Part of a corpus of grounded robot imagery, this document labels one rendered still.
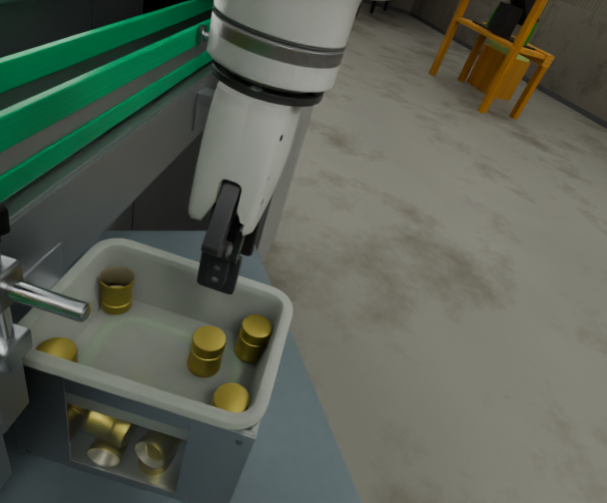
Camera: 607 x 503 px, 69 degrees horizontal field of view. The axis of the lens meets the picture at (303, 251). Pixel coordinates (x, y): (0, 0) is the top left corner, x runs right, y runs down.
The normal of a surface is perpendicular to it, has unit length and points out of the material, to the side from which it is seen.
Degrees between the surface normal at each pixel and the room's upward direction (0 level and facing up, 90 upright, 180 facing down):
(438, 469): 0
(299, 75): 90
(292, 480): 0
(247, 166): 85
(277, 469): 0
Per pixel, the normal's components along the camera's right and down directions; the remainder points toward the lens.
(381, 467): 0.27, -0.76
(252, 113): -0.07, 0.40
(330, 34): 0.63, 0.61
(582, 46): -0.90, 0.02
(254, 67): -0.25, 0.54
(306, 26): 0.31, 0.66
